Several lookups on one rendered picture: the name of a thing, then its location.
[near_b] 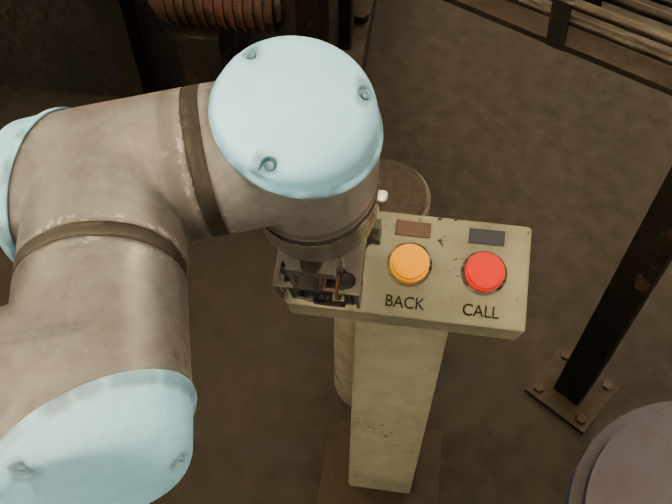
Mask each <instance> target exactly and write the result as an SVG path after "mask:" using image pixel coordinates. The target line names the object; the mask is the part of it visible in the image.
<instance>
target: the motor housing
mask: <svg viewBox="0 0 672 504"><path fill-rule="evenodd" d="M147 2H148V5H149V7H150V9H151V11H152V12H154V13H155V15H156V17H157V18H158V20H160V21H166V22H167V23H168V24H172V25H175V24H177V27H176V29H175V32H174V34H173V37H174V42H175V47H176V51H177V56H178V61H179V65H180V70H181V75H182V79H183V84H184V86H189V85H195V84H201V83H206V82H212V81H216V79H217V78H218V76H219V75H220V73H221V72H222V71H223V69H224V68H225V66H226V65H227V64H228V63H229V62H230V61H231V60H232V59H233V58H234V57H235V56H236V55H237V54H238V53H237V45H236V37H235V30H238V31H240V30H242V29H243V30H244V31H251V30H253V31H254V32H260V31H261V30H262V32H263V33H269V32H270V31H277V27H276V23H278V22H280V21H281V19H282V13H281V3H280V1H279V0H147Z"/></svg>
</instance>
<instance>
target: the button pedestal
mask: <svg viewBox="0 0 672 504"><path fill-rule="evenodd" d="M377 218H380V219H382V220H381V225H382V235H381V243H380V245H375V244H371V245H369V246H368V247H367V249H366V253H365V260H364V270H363V291H362V298H361V306H360V309H359V308H357V306H356V304H355V305H347V304H346V307H345V308H344V307H336V306H327V305H319V304H314V303H313V301H307V300H306V299H296V298H293V297H292V296H291V294H290V292H289V290H288V288H287V294H286V300H285V301H286V304H287V306H288V308H289V310H290V312H292V313H296V314H304V315H313V316H321V317H329V318H337V319H346V320H354V321H355V333H354V358H353V383H352V408H351V419H343V418H336V417H331V419H330V425H329V432H328V438H327V445H326V452H325V458H324V465H323V471H322V478H321V484H320V491H319V497H318V504H437V499H438V483H439V467H440V451H441V435H442V432H441V431H435V430H427V429H425V428H426V424H427V420H428V416H429V411H430V407H431V403H432V399H433V395H434V391H435V387H436V383H437V379H438V374H439V370H440V366H441V362H442V358H443V354H444V350H445V346H446V341H447V337H448V333H449V332H454V333H462V334H470V335H478V336H487V337H495V338H503V339H512V340H514V339H517V338H518V337H519V336H520V335H521V334H522V333H523V332H524V331H525V324H526V309H527V294H528V278H529V263H530V248H531V233H532V231H531V228H529V227H523V226H513V225H504V224H495V223H486V222H476V221H467V220H458V219H449V218H440V217H430V216H421V215H412V214H403V213H394V212H384V211H378V215H377ZM396 220H406V221H415V222H424V223H431V234H430V238H422V237H413V236H404V235H395V228H396ZM470 228H479V229H488V230H497V231H505V244H504V247H503V246H494V245H485V244H476V243H469V231H470ZM404 244H415V245H418V246H420V247H421V248H423V249H424V250H425V251H426V253H427V254H428V257H429V261H430V266H429V270H428V273H427V274H426V276H425V277H424V278H423V279H422V280H420V281H419V282H416V283H411V284H408V283H403V282H401V281H399V280H397V279H396V278H395V277H394V276H393V274H392V272H391V270H390V257H391V255H392V253H393V251H394V250H395V249H396V248H397V247H399V246H401V245H404ZM480 252H489V253H492V254H494V255H496V256H497V257H499V258H500V259H501V261H502V262H503V264H504V267H505V278H504V280H503V282H502V284H501V285H500V286H499V287H498V288H497V289H495V290H493V291H491V292H479V291H476V290H474V289H473V288H472V287H470V286H469V284H468V283H467V281H466V279H465V276H464V268H465V265H466V263H467V261H468V260H469V258H470V257H471V256H473V255H474V254H477V253H480Z"/></svg>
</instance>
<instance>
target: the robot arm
mask: <svg viewBox="0 0 672 504"><path fill-rule="evenodd" d="M382 145H383V124H382V118H381V114H380V111H379V108H378V104H377V99H376V95H375V92H374V89H373V87H372V85H371V82H370V81H369V79H368V77H367V75H366V74H365V72H364V71H363V70H362V68H361V67H360V66H359V65H358V64H357V63H356V62H355V61H354V60H353V59H352V58H351V57H350V56H349V55H347V54H346V53H345V52H343V51H342V50H340V49H339V48H337V47H335V46H333V45H331V44H329V43H327V42H324V41H321V40H318V39H315V38H310V37H305V36H279V37H273V38H269V39H265V40H262V41H260V42H257V43H255V44H253V45H251V46H249V47H247V48H246V49H244V50H243V51H241V52H240V53H239V54H237V55H236V56H235V57H234V58H233V59H232V60H231V61H230V62H229V63H228V64H227V65H226V66H225V68H224V69H223V71H222V72H221V73H220V75H219V76H218V78H217V79H216V81H212V82H206V83H201V84H195V85H189V86H184V87H178V88H173V89H168V90H163V91H158V92H152V93H147V94H142V95H137V96H131V97H126V98H121V99H116V100H110V101H105V102H100V103H95V104H89V105H84V106H79V107H74V108H68V107H55V108H51V109H48V110H45V111H43V112H41V113H39V114H38V115H35V116H31V117H27V118H23V119H19V120H16V121H13V122H11V123H10V124H8V125H6V126H5V127H4V128H3V129H2V130H1V131H0V246H1V248H2V249H3V251H4V252H5V254H6V255H7V256H8V257H9V258H10V259H11V260H12V261H13V262H14V266H13V273H12V280H11V287H10V295H9V302H8V304H7V305H5V306H0V504H149V503H151V502H153V501H154V500H156V499H158V498H160V497H161V496H163V495H164V494H165V493H167V492H168V491H169V490H171V489H172V488H173V487H174V486H175V485H176V484H177V483H178V482H179V481H180V480H181V478H182V477H183V475H184V474H185V472H186V471H187V469H188V467H189V464H190V461H191V458H192V453H193V416H194V414H195V411H196V406H197V393H196V389H195V386H194V385H193V383H192V369H191V348H190V327H189V306H188V285H187V277H188V253H187V242H190V241H195V240H200V239H205V238H211V237H215V236H221V235H226V234H233V233H238V232H244V231H249V230H254V229H259V228H262V230H263V232H264V234H265V236H266V237H267V238H268V240H269V241H270V242H271V243H272V244H273V245H274V246H275V247H276V248H278V255H277V261H276V268H275V274H274V280H273V287H274V289H275V290H276V292H277V294H278V296H279V298H280V299H284V294H285V288H288V290H289V292H290V294H291V296H292V297H293V298H296V299H306V300H307V301H313V303H314V304H319V305H327V306H336V307H344V308H345V307H346V304H347V305H355V304H356V306H357V308H359V309H360V306H361V298H362V291H363V270H364V260H365V253H366V249H367V247H368V246H369V245H371V244H375V245H380V243H381V235H382V225H381V220H382V219H380V218H377V215H378V210H379V204H380V205H384V204H386V203H387V202H388V193H387V191H385V190H379V184H380V181H379V156H380V153H381V149H382ZM284 267H285V268H284ZM281 273H282V279H281V278H280V277H281Z"/></svg>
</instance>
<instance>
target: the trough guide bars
mask: <svg viewBox="0 0 672 504"><path fill-rule="evenodd" d="M506 1H509V2H511V3H514V4H516V5H519V6H521V7H524V8H526V9H529V10H531V11H534V12H536V13H539V14H541V15H544V16H547V17H549V25H548V31H547V37H546V43H545V44H546V45H548V46H551V47H553V48H555V49H558V50H560V51H563V46H564V44H565V43H566V39H567V33H568V28H569V26H572V27H574V28H577V29H579V30H582V31H584V32H587V33H589V34H592V35H594V36H597V37H599V38H602V39H604V40H607V41H609V42H612V43H614V44H617V45H620V46H622V47H625V48H627V49H630V50H632V51H635V52H637V53H640V54H642V55H645V56H647V57H650V58H652V59H655V60H657V61H660V62H662V63H665V64H667V65H670V66H672V53H671V52H669V51H666V50H664V49H661V48H659V47H656V46H653V45H651V44H648V43H646V42H643V41H640V40H638V39H635V38H633V37H630V36H628V35H625V34H622V33H620V32H617V31H615V30H612V29H610V28H607V27H604V26H602V25H599V24H597V23H594V22H592V21H589V20H586V19H584V18H581V17H579V16H576V15H573V14H571V12H572V10H575V11H578V12H580V13H583V14H585V15H588V16H591V17H593V18H596V19H598V20H601V21H604V22H606V23H609V24H611V25H614V26H617V27H619V28H622V29H624V30H627V31H630V32H632V33H635V34H637V35H640V36H643V37H645V38H648V39H650V40H653V41H656V42H658V43H661V44H663V45H666V46H669V47H671V48H672V34H671V33H668V32H665V31H663V30H660V29H657V28H655V27H652V26H649V25H647V24H644V23H641V22H639V21H636V20H633V19H631V18H628V17H625V16H623V15H620V14H617V13H615V12H612V11H610V10H607V9H604V8H602V7H601V5H602V1H604V2H607V3H609V4H612V5H615V6H617V7H620V8H623V9H626V10H628V11H631V12H634V13H636V14H639V15H642V16H644V17H647V18H650V19H653V20H655V21H658V22H661V23H663V24H666V25H669V26H671V27H672V14H671V13H669V12H666V11H663V10H660V9H658V8H655V7H652V6H649V5H646V4H644V3H641V2H638V1H635V0H549V1H552V6H550V5H548V4H545V3H543V2H540V1H537V0H506ZM650 1H652V2H655V3H658V4H661V5H664V6H666V7H669V8H672V0H650Z"/></svg>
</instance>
